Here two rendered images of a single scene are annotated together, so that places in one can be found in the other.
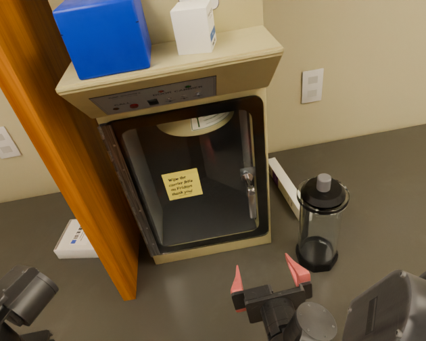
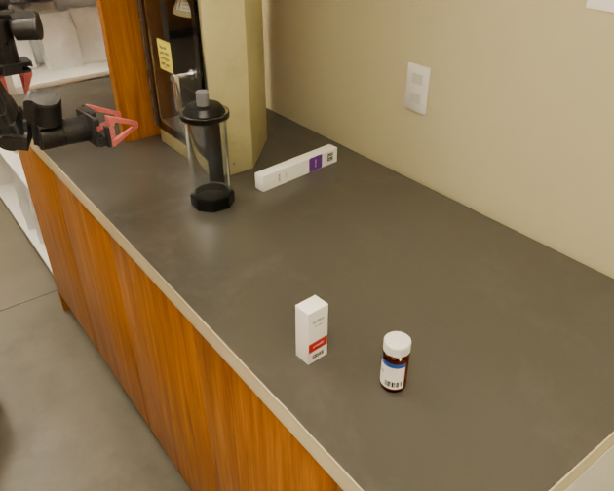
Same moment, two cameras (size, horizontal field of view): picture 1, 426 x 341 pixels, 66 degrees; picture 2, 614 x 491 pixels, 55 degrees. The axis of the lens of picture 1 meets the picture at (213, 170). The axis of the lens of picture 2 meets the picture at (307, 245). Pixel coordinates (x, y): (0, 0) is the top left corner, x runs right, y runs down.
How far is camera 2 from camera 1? 1.36 m
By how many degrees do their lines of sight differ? 44
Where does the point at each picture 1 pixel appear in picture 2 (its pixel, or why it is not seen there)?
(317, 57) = (426, 50)
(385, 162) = (408, 222)
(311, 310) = (52, 94)
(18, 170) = not seen: hidden behind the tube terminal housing
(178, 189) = (163, 59)
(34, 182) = not seen: hidden behind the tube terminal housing
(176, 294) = (136, 155)
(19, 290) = (20, 17)
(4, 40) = not seen: outside the picture
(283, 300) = (84, 118)
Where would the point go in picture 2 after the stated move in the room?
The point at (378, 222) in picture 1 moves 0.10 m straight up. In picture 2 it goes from (285, 228) to (284, 187)
